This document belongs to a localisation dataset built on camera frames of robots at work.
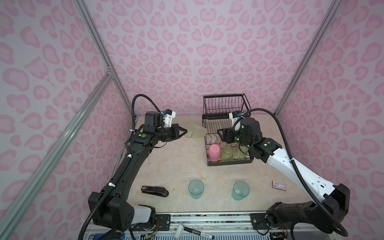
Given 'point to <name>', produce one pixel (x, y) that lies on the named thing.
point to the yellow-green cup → (194, 130)
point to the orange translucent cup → (222, 145)
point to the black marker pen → (181, 228)
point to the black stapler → (154, 190)
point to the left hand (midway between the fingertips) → (187, 129)
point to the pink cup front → (214, 152)
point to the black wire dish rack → (216, 109)
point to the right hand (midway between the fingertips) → (223, 128)
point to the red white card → (279, 185)
